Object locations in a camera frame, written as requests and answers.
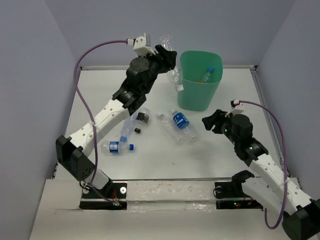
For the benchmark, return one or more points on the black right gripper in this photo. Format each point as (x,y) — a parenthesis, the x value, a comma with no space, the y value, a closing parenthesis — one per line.
(217,118)

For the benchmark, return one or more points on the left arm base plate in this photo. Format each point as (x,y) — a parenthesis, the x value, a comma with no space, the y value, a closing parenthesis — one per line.
(114,199)

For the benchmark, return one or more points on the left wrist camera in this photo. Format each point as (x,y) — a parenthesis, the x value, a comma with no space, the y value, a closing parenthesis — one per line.
(141,45)

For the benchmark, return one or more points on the green plastic bin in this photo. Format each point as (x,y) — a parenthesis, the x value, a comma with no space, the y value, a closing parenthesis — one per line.
(193,65)

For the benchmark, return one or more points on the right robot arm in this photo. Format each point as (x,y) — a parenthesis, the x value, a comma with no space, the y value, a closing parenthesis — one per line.
(265,181)

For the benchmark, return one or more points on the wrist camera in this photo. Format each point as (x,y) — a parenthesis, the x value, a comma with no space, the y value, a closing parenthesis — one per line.
(141,45)
(236,108)

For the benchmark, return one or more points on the blue-cap blue-label water bottle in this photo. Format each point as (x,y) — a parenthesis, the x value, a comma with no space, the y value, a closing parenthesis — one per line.
(208,76)

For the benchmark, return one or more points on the small blue-label bottle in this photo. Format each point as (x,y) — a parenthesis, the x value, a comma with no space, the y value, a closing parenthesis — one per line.
(116,148)

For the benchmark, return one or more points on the black-label clear bottle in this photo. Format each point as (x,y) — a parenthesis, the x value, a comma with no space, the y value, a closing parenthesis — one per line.
(142,120)

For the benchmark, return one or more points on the clear bottle blue cap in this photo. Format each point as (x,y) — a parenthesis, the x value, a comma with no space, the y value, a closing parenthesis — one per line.
(127,128)

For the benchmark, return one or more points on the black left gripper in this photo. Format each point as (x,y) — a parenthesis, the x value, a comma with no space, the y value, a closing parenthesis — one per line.
(167,62)

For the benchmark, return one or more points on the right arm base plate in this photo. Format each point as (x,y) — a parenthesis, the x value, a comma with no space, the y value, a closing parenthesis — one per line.
(229,195)

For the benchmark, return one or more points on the white-cap blue-label drink bottle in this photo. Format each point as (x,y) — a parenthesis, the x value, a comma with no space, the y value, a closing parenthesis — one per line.
(184,130)

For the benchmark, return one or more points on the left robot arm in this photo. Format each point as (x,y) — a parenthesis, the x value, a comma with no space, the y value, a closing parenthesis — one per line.
(73,151)

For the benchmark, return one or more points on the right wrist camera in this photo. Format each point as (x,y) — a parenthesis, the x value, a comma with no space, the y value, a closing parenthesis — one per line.
(236,108)

